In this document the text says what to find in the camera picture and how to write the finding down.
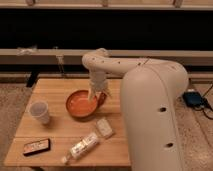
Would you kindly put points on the orange bowl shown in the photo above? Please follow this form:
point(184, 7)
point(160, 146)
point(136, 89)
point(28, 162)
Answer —
point(78, 105)

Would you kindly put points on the clear plastic bottle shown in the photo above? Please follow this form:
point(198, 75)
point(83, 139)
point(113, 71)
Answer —
point(82, 147)

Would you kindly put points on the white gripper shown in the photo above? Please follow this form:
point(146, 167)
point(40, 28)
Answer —
point(98, 83)

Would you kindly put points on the grey wall rail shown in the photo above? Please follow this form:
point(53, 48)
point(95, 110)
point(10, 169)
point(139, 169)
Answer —
point(73, 56)

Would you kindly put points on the black snack box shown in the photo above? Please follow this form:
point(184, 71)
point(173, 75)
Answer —
point(36, 147)

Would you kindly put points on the wooden table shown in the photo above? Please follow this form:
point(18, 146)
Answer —
point(64, 131)

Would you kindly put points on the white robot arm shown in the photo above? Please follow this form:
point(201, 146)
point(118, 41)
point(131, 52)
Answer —
point(148, 90)

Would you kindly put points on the blue power box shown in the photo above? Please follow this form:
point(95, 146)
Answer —
point(193, 98)

